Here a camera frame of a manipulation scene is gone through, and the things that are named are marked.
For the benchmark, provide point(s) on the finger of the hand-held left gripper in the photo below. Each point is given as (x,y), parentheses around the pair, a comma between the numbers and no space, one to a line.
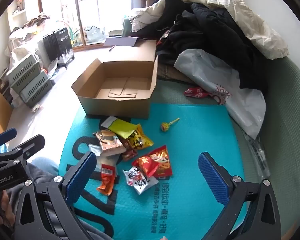
(3,135)
(27,145)

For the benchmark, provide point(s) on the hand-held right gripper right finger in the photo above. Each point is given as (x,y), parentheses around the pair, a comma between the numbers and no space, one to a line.
(213,180)

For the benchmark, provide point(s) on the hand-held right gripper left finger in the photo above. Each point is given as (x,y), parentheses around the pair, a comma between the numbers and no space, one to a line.
(81,177)

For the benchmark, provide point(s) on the orange snack packet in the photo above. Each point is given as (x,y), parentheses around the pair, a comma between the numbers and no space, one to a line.
(106,180)

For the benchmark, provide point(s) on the clear plastic snack packet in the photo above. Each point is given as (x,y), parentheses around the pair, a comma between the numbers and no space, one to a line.
(96,150)

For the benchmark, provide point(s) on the brown pink snack packet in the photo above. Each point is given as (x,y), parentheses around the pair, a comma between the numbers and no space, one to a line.
(109,141)

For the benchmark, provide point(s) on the small dark brown packet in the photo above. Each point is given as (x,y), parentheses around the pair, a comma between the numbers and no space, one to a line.
(129,154)

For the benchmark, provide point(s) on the large red snack packet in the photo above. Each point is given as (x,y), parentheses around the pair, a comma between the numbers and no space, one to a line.
(162,161)

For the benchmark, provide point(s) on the white red snack packet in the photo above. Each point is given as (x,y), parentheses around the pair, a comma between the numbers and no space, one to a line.
(140,181)

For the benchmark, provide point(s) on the yellow-green snack packet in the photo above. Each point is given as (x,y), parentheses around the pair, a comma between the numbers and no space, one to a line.
(121,128)

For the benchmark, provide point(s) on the small red snack packet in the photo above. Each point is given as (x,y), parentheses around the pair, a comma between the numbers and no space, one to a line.
(145,165)

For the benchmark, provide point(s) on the yellow black snack packet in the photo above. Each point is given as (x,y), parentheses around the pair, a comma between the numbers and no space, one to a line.
(141,140)

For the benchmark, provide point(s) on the yellow lollipop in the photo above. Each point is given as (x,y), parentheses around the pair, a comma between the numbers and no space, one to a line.
(166,126)

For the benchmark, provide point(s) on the brown cardboard box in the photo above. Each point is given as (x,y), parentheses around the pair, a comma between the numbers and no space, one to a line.
(115,105)

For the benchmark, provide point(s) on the person's left hand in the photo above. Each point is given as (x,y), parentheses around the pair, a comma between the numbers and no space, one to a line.
(5,205)

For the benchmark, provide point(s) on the person's blue jeans leg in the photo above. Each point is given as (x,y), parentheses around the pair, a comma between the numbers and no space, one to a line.
(43,163)

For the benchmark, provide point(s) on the grey fleece garment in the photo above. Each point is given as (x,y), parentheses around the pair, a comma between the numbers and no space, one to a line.
(38,173)

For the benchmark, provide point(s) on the small pink white packet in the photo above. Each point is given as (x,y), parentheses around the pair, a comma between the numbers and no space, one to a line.
(37,108)

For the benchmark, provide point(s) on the teal printed mat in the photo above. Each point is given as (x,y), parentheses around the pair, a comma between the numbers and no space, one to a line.
(190,135)

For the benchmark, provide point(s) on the clear plastic wrapper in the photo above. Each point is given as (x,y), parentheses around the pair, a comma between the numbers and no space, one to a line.
(258,152)

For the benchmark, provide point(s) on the grey plastic crates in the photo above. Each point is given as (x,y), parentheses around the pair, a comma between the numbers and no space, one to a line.
(23,68)

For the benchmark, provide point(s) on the white plastic wrapped pile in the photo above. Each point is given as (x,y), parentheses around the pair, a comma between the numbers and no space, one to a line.
(20,42)

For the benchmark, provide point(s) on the green sofa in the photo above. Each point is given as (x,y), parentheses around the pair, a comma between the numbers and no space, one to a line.
(285,105)

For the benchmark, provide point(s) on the black suitcase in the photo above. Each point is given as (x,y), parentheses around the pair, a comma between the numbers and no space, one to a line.
(57,43)

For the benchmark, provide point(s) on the white plastic bag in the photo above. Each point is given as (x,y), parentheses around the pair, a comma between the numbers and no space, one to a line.
(215,72)

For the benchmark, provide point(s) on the colourful hula hoop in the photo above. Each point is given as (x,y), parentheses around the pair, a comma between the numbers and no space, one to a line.
(71,33)

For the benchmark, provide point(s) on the brown cloth pile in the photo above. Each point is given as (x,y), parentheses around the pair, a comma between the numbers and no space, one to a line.
(37,20)

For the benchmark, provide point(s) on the white fabric bag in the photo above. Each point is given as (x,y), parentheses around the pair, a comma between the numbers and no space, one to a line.
(95,33)

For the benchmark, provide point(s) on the colourful artificial flowers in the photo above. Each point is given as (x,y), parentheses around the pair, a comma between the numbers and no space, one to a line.
(20,2)

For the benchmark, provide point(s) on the black padded jacket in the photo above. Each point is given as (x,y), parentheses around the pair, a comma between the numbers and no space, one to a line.
(227,42)

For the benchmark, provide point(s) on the purple flat box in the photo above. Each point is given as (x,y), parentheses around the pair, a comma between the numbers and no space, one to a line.
(121,41)

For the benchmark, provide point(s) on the brown framed window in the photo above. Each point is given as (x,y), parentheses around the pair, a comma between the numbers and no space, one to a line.
(77,12)

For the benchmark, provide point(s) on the pile of clothes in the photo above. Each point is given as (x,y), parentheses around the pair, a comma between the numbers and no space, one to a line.
(260,27)

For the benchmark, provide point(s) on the black fleece garment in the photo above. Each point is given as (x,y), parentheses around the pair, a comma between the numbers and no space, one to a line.
(176,22)

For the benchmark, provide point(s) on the white wall shelf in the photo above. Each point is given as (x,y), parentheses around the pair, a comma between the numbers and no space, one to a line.
(16,13)

